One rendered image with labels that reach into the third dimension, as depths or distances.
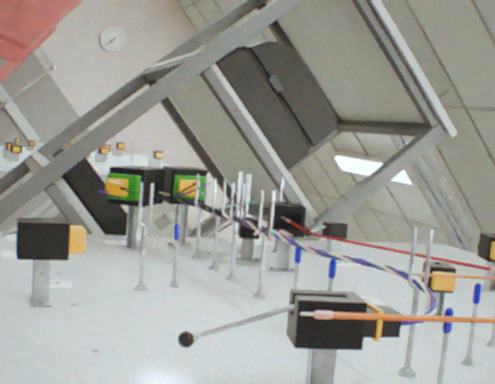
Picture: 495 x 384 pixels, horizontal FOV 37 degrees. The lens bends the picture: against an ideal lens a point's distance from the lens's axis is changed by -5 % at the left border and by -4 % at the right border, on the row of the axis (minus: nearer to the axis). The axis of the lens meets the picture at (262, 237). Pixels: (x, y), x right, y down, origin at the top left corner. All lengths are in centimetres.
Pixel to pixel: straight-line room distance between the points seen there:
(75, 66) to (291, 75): 647
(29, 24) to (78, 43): 788
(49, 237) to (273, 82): 93
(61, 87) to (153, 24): 118
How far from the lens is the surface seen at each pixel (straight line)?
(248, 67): 170
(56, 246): 90
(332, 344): 62
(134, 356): 74
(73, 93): 811
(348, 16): 188
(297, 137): 175
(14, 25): 26
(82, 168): 161
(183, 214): 144
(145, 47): 826
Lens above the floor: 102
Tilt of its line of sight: 10 degrees up
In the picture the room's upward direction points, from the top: 52 degrees clockwise
